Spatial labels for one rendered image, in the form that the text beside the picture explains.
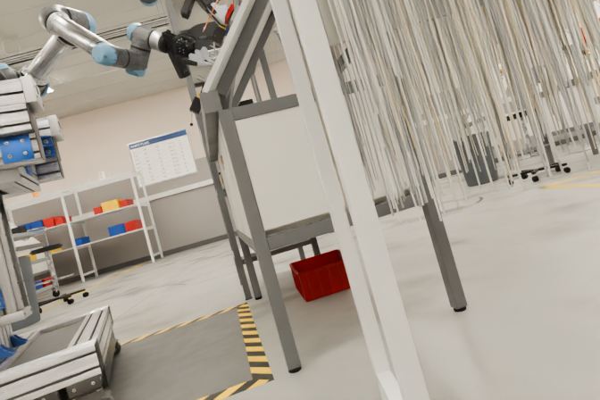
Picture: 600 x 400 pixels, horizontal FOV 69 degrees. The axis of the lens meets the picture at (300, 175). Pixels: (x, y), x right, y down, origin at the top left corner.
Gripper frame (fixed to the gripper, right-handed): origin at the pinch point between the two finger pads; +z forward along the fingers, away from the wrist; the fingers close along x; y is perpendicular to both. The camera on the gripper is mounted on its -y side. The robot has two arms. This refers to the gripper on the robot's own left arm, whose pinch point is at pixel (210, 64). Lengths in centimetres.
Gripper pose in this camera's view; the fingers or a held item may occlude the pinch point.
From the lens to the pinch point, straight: 171.6
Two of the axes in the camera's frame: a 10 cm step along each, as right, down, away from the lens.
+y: 1.5, -7.4, -6.6
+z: 9.1, 3.7, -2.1
